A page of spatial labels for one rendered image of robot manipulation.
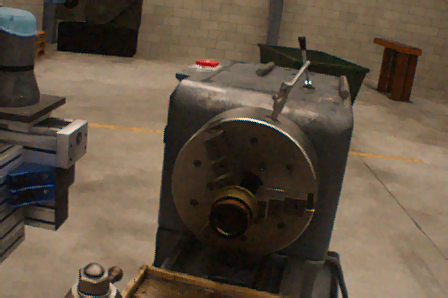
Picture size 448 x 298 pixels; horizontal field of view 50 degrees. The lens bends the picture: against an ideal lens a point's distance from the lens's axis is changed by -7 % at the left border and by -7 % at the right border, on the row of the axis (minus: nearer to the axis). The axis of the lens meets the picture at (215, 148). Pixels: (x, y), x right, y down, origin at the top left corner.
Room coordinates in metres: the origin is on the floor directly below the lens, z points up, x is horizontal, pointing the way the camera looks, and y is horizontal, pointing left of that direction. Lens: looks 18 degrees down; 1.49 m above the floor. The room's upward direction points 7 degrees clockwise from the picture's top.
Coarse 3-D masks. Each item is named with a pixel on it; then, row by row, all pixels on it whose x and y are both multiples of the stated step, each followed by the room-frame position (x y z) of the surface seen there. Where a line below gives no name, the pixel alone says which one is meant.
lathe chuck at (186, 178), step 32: (224, 128) 1.01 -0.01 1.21; (256, 128) 1.00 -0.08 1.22; (288, 128) 1.03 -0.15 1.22; (192, 160) 1.02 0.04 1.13; (256, 160) 1.00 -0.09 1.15; (288, 160) 0.99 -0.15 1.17; (192, 192) 1.02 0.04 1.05; (192, 224) 1.02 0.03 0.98; (256, 224) 0.99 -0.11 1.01; (288, 224) 0.98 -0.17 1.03
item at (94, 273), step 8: (88, 264) 0.47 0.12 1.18; (96, 264) 0.47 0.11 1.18; (80, 272) 0.47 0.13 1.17; (88, 272) 0.46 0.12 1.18; (96, 272) 0.46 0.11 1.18; (104, 272) 0.48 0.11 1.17; (80, 280) 0.46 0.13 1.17; (88, 280) 0.46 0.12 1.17; (96, 280) 0.46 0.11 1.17; (104, 280) 0.46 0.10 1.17; (80, 288) 0.46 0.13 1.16; (88, 288) 0.46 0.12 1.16; (96, 288) 0.46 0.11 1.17; (104, 288) 0.46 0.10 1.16; (88, 296) 0.45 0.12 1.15; (96, 296) 0.46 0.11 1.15; (104, 296) 0.46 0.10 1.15
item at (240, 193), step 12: (228, 192) 0.90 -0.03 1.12; (240, 192) 0.90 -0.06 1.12; (216, 204) 0.87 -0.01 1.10; (228, 204) 0.86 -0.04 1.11; (240, 204) 0.87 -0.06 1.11; (252, 204) 0.89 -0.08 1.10; (216, 216) 0.87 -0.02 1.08; (228, 216) 0.92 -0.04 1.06; (240, 216) 0.85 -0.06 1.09; (252, 216) 0.88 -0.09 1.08; (216, 228) 0.86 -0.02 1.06; (228, 228) 0.88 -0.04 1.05; (240, 228) 0.85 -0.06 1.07
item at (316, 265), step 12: (156, 240) 1.21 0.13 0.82; (168, 240) 1.20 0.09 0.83; (156, 252) 1.21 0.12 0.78; (168, 252) 1.20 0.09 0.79; (156, 264) 1.21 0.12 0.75; (228, 264) 1.16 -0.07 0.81; (240, 264) 1.15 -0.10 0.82; (252, 264) 1.14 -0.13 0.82; (312, 264) 1.12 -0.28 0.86; (312, 276) 1.12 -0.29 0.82; (312, 288) 1.13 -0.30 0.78
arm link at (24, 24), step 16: (0, 16) 1.15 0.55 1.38; (16, 16) 1.17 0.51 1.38; (32, 16) 1.21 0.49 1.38; (0, 32) 1.15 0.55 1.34; (16, 32) 1.16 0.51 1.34; (32, 32) 1.20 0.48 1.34; (0, 48) 1.15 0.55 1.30; (16, 48) 1.16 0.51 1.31; (32, 48) 1.20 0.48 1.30; (0, 64) 1.15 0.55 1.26; (16, 64) 1.16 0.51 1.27
